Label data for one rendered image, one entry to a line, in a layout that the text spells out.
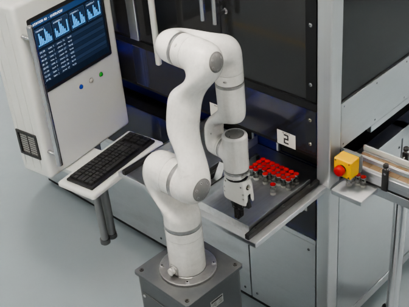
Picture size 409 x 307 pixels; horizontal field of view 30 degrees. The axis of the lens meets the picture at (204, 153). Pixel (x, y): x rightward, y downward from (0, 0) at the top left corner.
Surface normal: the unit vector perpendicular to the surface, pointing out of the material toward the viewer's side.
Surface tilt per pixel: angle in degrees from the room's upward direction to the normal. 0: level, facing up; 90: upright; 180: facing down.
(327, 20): 90
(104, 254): 0
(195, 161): 61
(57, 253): 0
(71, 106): 90
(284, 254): 90
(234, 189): 91
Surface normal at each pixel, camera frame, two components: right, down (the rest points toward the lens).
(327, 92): -0.68, 0.45
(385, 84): 0.73, 0.33
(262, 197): -0.07, -0.83
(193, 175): 0.44, -0.04
